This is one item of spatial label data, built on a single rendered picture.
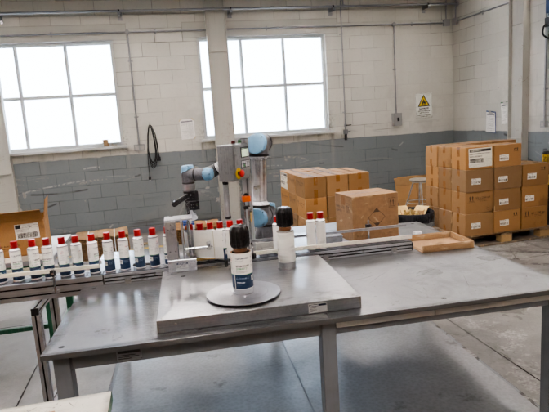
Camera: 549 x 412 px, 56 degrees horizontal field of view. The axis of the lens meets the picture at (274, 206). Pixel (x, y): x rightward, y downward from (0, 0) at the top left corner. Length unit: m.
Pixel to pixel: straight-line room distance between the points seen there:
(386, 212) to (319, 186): 3.04
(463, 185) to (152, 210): 4.53
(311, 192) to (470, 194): 1.77
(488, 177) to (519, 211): 0.60
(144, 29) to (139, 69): 0.56
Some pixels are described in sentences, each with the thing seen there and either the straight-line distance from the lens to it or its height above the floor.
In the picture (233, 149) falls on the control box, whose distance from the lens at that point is 2.68.
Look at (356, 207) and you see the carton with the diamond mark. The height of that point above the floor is 1.06.
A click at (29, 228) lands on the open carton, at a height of 0.96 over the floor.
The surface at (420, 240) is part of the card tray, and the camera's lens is 3.17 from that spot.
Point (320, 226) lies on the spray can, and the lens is 2.79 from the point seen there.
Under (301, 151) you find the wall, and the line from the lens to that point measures 8.37.
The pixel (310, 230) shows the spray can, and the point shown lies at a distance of 2.79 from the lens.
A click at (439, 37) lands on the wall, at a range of 9.37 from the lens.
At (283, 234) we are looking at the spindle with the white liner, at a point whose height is 1.06.
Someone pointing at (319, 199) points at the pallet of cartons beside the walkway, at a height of 0.62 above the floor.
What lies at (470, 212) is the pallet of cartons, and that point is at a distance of 6.22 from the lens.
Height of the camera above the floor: 1.59
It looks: 10 degrees down
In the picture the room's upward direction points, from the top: 4 degrees counter-clockwise
